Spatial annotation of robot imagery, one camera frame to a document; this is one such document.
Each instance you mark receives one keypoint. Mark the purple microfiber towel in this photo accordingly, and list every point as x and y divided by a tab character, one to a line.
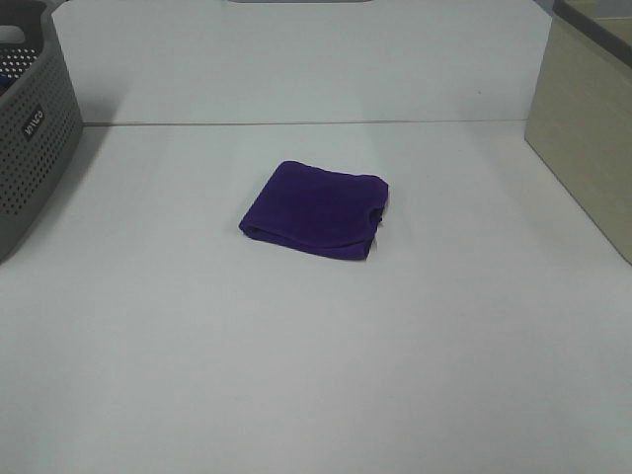
319	212

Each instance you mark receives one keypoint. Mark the beige storage box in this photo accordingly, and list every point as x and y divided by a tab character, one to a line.
579	122

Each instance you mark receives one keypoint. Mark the grey perforated laundry basket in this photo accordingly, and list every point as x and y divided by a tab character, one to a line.
41	122

